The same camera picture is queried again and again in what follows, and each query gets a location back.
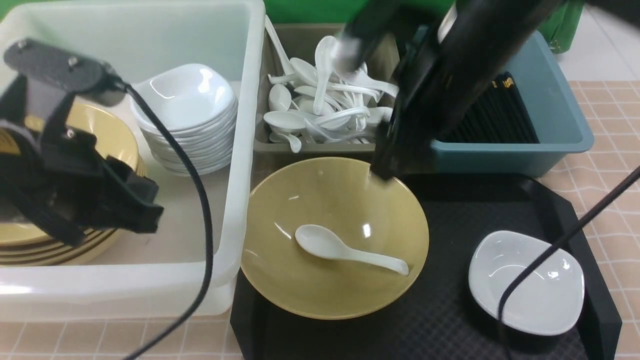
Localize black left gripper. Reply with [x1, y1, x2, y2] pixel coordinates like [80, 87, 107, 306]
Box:
[1, 39, 164, 248]

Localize white ceramic soup spoon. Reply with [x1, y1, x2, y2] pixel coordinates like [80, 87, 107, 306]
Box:
[294, 224, 410, 276]

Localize yellow noodle bowl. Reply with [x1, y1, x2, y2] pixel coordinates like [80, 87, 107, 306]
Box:
[241, 157, 430, 321]

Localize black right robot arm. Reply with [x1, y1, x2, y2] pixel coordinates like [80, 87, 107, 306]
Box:
[333, 0, 561, 181]

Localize top yellow bowl in stack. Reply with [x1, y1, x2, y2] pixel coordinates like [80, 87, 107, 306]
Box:
[0, 102, 139, 246]

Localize yellow bowl in stack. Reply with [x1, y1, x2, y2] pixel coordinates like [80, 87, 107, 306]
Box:
[0, 150, 147, 255]
[0, 230, 122, 264]
[0, 102, 139, 246]
[0, 237, 117, 268]

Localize large translucent white plastic bin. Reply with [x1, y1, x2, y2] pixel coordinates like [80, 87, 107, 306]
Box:
[0, 0, 265, 322]

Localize stack of white plates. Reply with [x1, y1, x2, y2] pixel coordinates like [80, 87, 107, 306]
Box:
[134, 63, 239, 175]

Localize pile of white spoons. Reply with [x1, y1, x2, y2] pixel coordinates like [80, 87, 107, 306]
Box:
[256, 17, 400, 154]

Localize black plastic serving tray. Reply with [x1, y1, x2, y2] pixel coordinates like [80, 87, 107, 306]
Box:
[230, 172, 623, 360]

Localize black chopsticks bundle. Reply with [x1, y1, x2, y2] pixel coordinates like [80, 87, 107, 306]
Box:
[438, 71, 540, 144]

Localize small white square dish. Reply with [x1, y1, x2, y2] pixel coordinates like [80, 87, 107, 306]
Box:
[468, 230, 585, 337]

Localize blue chopstick bin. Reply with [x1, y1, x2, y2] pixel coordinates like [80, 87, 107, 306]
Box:
[433, 33, 594, 177]

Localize green container in background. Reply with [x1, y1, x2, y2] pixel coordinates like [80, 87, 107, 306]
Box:
[538, 0, 585, 55]

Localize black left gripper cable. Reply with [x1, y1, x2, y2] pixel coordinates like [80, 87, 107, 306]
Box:
[118, 80, 215, 360]

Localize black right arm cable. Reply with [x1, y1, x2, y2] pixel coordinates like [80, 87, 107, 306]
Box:
[497, 165, 640, 360]

